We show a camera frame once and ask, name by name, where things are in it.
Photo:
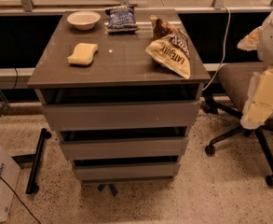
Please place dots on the black metal bar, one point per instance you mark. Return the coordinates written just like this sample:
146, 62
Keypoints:
32, 185

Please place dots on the yellow sponge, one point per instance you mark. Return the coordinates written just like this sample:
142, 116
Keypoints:
83, 54

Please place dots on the grey drawer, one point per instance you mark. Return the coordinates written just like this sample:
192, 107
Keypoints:
127, 172
120, 116
124, 148

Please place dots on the grey top drawer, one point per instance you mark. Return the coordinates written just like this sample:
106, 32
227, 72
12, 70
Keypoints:
120, 116

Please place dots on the grey bottom drawer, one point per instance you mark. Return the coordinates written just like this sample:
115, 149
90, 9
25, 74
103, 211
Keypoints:
127, 172

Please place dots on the grey office chair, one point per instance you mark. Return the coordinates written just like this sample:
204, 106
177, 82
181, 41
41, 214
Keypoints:
235, 79

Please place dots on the white bowl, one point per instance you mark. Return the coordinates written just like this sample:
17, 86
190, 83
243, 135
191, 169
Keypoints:
83, 20

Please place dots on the grey drawer cabinet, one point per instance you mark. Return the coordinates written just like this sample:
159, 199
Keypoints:
121, 72

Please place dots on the yellow brown chip bag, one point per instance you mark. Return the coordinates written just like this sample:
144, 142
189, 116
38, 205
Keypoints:
170, 47

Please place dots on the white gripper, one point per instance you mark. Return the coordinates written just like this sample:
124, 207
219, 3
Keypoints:
259, 104

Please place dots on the blue chip bag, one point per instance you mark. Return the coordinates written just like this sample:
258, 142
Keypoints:
121, 19

